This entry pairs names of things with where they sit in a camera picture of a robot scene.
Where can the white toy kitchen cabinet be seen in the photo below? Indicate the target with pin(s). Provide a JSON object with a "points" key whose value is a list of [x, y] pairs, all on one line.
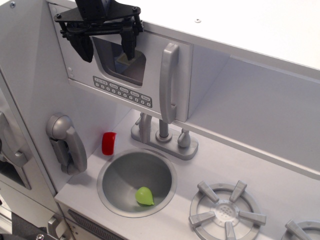
{"points": [[254, 107]]}

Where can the grey stove burner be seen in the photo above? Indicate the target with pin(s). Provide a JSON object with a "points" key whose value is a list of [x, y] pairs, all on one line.
{"points": [[223, 211], [305, 230]]}

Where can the red toy cup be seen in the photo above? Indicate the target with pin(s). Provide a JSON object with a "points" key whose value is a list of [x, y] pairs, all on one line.
{"points": [[108, 143]]}

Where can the grey round sink bowl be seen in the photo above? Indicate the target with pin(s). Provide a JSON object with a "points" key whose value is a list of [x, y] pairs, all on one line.
{"points": [[126, 172]]}

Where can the grey fridge door handle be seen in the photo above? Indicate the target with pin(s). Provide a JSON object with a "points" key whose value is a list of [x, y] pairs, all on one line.
{"points": [[13, 145]]}

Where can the green toy pear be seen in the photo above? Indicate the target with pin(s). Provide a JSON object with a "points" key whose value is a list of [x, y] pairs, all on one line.
{"points": [[144, 196]]}

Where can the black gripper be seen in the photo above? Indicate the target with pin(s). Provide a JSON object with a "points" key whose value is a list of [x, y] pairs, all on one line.
{"points": [[97, 18]]}

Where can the grey toy faucet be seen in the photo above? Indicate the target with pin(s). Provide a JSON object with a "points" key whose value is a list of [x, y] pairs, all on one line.
{"points": [[158, 135]]}

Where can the grey oven handle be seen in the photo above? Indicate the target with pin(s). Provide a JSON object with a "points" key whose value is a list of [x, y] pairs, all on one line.
{"points": [[55, 227]]}

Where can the grey toy telephone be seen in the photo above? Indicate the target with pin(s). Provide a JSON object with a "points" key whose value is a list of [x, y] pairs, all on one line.
{"points": [[67, 144]]}

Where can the white microwave door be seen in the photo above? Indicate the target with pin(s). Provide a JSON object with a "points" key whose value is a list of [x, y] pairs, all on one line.
{"points": [[157, 81]]}

